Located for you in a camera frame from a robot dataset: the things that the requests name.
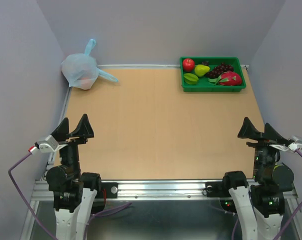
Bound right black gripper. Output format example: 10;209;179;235
237;115;287;180

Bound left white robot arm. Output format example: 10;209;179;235
46;114;102;240

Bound light blue plastic bag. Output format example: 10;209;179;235
61;39;118;90

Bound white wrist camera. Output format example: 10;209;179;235
28;135;59;155
270;135;302;153

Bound red apple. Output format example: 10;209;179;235
182;58;195;73

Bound yellow green pear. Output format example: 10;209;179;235
194;64;210;78

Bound purple grape bunch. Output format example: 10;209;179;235
205;62;234;79

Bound green starfruit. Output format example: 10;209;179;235
183;72;199;85

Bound aluminium mounting rail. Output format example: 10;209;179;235
30;178;298;201

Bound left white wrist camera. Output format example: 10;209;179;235
28;135;59;155

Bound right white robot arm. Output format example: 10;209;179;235
221;117;294;240

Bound purple cable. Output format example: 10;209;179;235
7;149;133;240
210;149;302;240

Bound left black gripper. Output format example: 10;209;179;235
52;111;94;176

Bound pink dragon fruit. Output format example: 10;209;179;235
208;71;243;86

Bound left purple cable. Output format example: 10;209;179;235
7;149;133;240

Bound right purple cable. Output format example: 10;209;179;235
210;149;302;240

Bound green plastic tray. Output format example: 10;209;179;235
179;56;246;93

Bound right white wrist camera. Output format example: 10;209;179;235
270;135;302;153

